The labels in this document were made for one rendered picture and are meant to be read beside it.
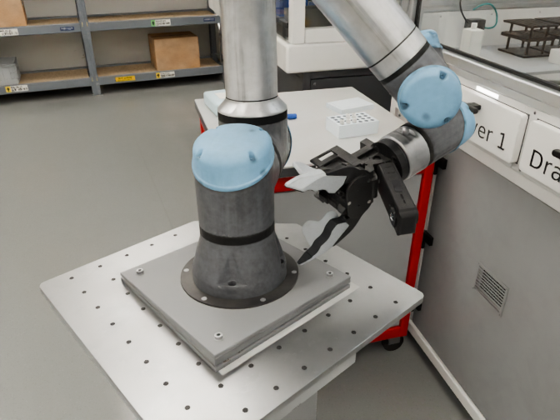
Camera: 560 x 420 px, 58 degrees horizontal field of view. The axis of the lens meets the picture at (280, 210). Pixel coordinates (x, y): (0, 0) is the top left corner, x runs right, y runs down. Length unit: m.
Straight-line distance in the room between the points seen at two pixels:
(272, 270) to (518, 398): 0.84
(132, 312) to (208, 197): 0.22
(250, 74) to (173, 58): 4.06
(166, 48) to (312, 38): 3.02
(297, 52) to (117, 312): 1.32
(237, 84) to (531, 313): 0.85
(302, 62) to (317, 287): 1.25
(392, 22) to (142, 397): 0.55
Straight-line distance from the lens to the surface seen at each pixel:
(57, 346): 1.97
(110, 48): 5.19
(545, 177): 1.14
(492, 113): 1.25
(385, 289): 0.84
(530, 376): 1.37
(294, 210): 1.31
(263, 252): 0.75
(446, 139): 0.81
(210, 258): 0.75
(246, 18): 0.79
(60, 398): 1.79
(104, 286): 0.88
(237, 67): 0.80
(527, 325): 1.32
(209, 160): 0.69
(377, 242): 1.47
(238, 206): 0.70
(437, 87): 0.64
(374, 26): 0.64
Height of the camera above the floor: 1.27
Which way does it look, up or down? 29 degrees down
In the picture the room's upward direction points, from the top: straight up
